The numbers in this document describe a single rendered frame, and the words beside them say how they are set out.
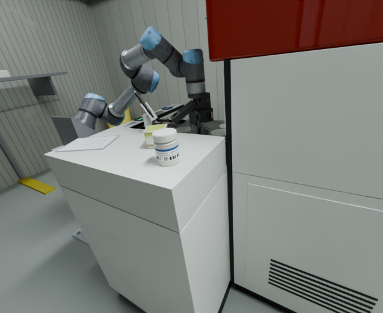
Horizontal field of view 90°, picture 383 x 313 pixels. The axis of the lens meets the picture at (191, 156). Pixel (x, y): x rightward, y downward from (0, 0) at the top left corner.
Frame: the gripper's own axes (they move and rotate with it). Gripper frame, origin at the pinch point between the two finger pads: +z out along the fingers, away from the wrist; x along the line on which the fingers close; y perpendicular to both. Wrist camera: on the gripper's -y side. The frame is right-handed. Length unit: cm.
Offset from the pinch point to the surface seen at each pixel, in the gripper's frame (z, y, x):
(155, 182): -5.2, -24.5, -31.4
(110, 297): 91, -62, 12
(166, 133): -14.7, -17.9, -24.1
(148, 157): -5.2, -23.3, -15.1
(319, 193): 11.5, 25.2, -40.4
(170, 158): -7.6, -18.3, -25.3
